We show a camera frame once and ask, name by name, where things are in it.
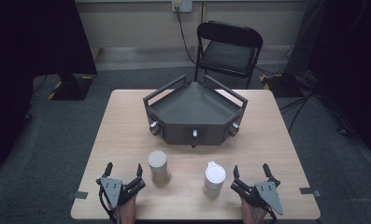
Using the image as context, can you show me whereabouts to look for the white canister with spout lid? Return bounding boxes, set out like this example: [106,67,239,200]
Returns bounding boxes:
[202,161,227,200]

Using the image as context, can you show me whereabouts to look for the person's right hand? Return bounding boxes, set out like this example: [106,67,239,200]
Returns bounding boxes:
[240,197,269,224]

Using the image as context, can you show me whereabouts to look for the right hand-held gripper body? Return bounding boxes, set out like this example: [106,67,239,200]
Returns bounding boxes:
[230,179,284,217]

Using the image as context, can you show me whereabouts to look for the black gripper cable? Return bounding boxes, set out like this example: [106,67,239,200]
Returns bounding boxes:
[97,186,119,224]

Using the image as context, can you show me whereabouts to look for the black power cable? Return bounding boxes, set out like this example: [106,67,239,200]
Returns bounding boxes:
[174,10,197,65]

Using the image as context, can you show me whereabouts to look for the black floor cables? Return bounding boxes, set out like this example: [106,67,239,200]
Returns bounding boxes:
[278,88,350,136]

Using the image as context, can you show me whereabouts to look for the grey tape piece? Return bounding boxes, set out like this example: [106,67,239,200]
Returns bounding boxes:
[65,190,90,201]
[299,187,323,198]

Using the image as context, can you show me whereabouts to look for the person's left hand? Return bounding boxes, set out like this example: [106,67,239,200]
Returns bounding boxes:
[110,193,138,224]

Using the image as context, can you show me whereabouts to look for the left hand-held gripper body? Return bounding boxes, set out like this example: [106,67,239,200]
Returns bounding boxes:
[95,175,147,210]

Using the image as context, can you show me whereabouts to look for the white wall outlet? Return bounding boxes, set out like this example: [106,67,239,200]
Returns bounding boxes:
[171,0,193,14]

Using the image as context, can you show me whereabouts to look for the black folding chair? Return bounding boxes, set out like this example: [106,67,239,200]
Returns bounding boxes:
[193,20,264,90]

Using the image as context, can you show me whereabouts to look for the black stand base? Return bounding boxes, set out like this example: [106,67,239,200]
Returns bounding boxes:
[47,74,95,102]
[260,73,303,98]

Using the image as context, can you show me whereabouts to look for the black curtain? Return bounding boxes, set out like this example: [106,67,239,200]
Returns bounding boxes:
[284,0,371,166]
[0,0,98,171]

